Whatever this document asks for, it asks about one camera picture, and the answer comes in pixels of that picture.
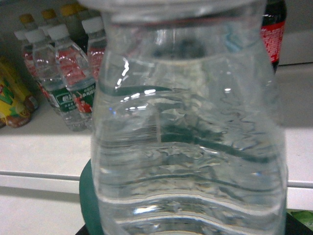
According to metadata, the water bottle red players label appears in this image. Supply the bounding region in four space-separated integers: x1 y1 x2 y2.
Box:
48 24 96 129

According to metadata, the water bottle far left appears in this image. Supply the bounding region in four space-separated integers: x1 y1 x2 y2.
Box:
14 30 52 107

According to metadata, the yellow lemon tea bottle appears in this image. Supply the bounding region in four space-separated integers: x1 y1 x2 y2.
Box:
0 56 39 128

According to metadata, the water bottle barcode label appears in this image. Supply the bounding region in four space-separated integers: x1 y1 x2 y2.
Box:
25 29 86 132

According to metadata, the cola bottle red label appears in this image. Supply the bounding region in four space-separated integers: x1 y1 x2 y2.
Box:
259 0 287 73

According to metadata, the water bottle behind front one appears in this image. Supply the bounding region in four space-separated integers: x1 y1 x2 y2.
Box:
82 16 107 82

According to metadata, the clear water bottle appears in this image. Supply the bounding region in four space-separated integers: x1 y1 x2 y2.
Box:
82 0 288 235

